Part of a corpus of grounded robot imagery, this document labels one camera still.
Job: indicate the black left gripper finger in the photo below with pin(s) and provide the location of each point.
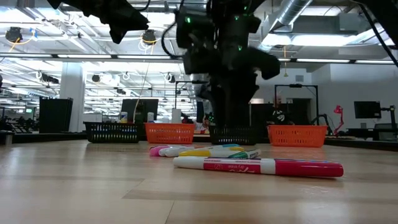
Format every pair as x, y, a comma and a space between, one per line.
117, 34
127, 17

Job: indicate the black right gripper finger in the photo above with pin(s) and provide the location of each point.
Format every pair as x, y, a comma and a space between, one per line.
231, 105

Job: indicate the thin yellow marker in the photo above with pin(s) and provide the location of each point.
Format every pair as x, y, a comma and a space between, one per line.
199, 153
237, 149

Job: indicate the thin pink marker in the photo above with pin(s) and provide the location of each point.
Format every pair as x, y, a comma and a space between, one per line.
154, 151
163, 150

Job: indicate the thin red Expo marker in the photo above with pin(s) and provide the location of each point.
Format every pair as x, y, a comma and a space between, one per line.
308, 168

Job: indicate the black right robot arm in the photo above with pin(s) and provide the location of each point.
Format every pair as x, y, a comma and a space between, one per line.
388, 12

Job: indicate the black background robot arm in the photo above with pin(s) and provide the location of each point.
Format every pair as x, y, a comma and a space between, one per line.
318, 119

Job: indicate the black plastic basket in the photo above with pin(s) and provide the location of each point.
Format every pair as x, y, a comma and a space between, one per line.
233, 135
112, 132

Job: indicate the black ceiling-hung device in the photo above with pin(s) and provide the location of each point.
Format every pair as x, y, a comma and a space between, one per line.
149, 37
14, 34

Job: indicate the overhead LED light bar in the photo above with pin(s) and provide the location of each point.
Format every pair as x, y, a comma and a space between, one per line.
93, 56

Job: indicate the thin green marker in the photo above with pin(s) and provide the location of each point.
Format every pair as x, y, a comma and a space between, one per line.
245, 154

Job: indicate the white paper roll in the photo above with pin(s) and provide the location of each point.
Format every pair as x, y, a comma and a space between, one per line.
176, 116

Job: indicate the black curtain screen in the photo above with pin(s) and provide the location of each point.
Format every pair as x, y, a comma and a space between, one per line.
298, 112

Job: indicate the orange plastic basket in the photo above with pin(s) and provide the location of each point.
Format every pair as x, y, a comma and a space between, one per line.
169, 133
297, 136

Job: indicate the black computer monitor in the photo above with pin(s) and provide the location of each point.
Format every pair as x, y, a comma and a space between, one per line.
140, 109

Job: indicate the white building column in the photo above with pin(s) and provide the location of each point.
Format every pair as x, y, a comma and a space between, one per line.
73, 99

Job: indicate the white bottle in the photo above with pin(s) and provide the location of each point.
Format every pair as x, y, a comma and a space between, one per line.
150, 117

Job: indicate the yellow bottle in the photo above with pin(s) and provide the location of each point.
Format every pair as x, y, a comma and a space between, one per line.
123, 117

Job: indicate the black partition panel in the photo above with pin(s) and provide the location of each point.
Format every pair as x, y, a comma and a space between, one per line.
56, 115

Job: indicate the pink desk lamp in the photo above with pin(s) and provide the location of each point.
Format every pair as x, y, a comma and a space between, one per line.
338, 109

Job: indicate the black metal rig frame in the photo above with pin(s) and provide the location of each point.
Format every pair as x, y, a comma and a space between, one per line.
186, 82
295, 86

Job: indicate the silver spiral air duct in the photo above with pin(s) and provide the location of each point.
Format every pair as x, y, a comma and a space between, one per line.
295, 11

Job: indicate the black wall monitor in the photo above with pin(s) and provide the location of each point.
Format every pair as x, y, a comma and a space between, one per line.
367, 109

